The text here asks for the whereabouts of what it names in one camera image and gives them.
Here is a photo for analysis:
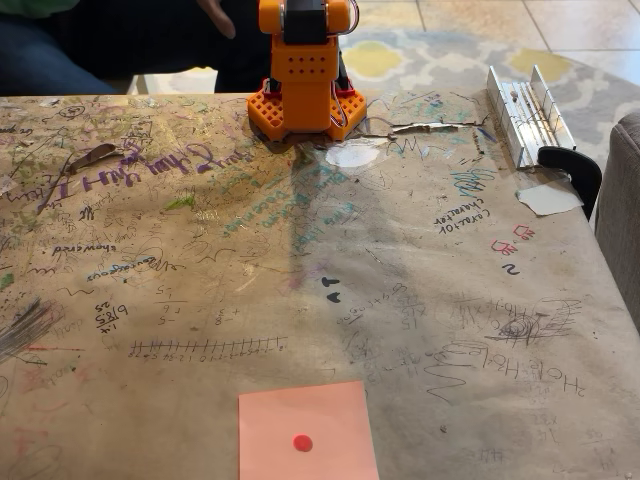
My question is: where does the person's hand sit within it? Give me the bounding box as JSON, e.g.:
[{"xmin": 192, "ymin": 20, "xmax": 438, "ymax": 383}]
[{"xmin": 196, "ymin": 0, "xmax": 237, "ymax": 40}]

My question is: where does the person in dark trousers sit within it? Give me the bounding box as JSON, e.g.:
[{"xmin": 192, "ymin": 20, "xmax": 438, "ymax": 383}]
[{"xmin": 0, "ymin": 0, "xmax": 274, "ymax": 97}]

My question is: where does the white furniture leg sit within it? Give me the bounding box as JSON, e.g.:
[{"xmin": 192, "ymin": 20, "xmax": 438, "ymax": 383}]
[{"xmin": 127, "ymin": 73, "xmax": 157, "ymax": 96}]

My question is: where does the grey yellow patterned rug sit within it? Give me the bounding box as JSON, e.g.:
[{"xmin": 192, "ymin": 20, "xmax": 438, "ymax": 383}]
[{"xmin": 127, "ymin": 28, "xmax": 640, "ymax": 171}]

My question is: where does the brown scribbled paper table cover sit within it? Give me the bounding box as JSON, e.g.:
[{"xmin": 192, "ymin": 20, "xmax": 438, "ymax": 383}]
[{"xmin": 0, "ymin": 89, "xmax": 640, "ymax": 480}]

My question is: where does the black clamp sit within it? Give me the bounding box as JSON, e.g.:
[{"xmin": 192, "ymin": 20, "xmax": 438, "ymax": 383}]
[{"xmin": 538, "ymin": 146, "xmax": 604, "ymax": 221}]

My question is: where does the pink sticky note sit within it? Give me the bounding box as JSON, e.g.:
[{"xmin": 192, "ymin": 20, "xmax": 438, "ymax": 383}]
[{"xmin": 238, "ymin": 380, "xmax": 381, "ymax": 480}]

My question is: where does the grey sofa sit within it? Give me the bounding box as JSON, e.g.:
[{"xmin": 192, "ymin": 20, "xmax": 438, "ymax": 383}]
[{"xmin": 594, "ymin": 112, "xmax": 640, "ymax": 332}]

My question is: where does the red white base servo cable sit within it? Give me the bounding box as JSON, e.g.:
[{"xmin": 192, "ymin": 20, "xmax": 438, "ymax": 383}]
[{"xmin": 329, "ymin": 92, "xmax": 350, "ymax": 129}]

